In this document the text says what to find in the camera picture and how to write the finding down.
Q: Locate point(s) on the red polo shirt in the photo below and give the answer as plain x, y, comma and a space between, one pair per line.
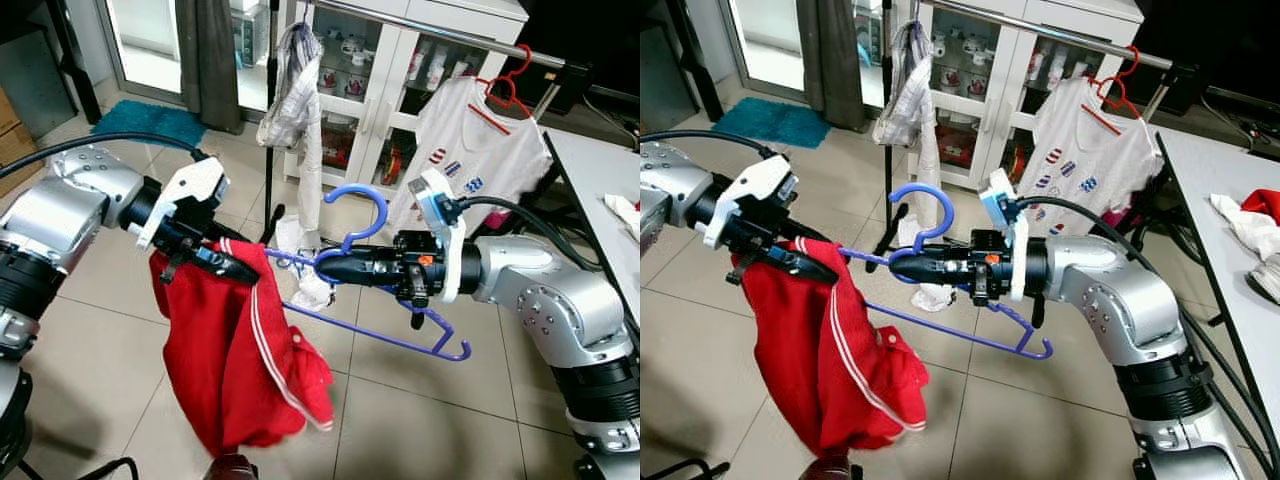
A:
800, 350
220, 350

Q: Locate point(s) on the red clothes hanger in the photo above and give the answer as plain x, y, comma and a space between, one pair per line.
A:
1112, 118
505, 118

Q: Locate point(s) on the dark grey curtain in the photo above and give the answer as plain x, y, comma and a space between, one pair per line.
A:
848, 60
205, 60

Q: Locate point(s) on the red gift box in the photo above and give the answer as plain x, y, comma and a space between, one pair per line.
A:
336, 146
957, 142

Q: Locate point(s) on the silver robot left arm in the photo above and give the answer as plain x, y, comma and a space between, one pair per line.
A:
670, 190
60, 215

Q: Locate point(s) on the white glass door cabinet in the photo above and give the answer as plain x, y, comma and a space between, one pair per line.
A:
1095, 10
480, 12

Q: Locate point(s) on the purple plastic clothes hanger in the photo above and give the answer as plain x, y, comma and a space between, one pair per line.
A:
949, 210
382, 212

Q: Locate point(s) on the cream white garment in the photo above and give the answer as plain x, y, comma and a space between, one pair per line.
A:
624, 213
1245, 240

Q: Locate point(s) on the red garment with white stripe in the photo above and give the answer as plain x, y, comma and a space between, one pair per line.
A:
1264, 203

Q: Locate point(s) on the white printed t-shirt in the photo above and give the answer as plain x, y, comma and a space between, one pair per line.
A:
480, 170
1085, 170

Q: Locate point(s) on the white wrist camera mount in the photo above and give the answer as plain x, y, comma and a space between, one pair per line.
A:
449, 270
765, 180
1021, 268
195, 185

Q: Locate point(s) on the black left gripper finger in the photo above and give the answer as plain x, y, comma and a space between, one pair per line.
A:
230, 272
808, 272
806, 254
228, 254

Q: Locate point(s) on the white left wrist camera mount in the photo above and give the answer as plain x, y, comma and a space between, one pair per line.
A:
195, 185
765, 180

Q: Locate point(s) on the brown cardboard box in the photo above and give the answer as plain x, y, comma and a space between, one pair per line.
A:
12, 140

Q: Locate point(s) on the dark grey cabinet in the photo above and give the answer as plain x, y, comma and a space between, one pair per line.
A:
675, 70
40, 70

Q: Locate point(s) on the glass balcony door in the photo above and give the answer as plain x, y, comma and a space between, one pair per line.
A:
775, 45
145, 45

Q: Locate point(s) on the black television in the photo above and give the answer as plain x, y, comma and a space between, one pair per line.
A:
590, 40
1215, 40

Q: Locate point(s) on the small crumpled white cloth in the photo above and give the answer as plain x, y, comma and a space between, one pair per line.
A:
933, 265
305, 265

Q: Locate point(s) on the teal floor mat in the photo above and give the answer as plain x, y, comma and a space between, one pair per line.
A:
770, 122
150, 122

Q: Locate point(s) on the metal clothes rack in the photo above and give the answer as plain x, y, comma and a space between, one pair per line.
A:
1050, 32
440, 32

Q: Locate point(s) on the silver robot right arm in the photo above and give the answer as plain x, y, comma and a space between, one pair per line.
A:
1110, 290
540, 290

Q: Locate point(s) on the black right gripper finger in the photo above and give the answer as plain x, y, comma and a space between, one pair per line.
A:
365, 277
935, 259
935, 277
365, 259

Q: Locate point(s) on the grey white checked shirt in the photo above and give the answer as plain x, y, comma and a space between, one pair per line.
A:
295, 100
908, 100

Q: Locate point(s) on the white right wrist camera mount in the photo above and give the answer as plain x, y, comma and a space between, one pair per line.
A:
449, 270
1021, 268

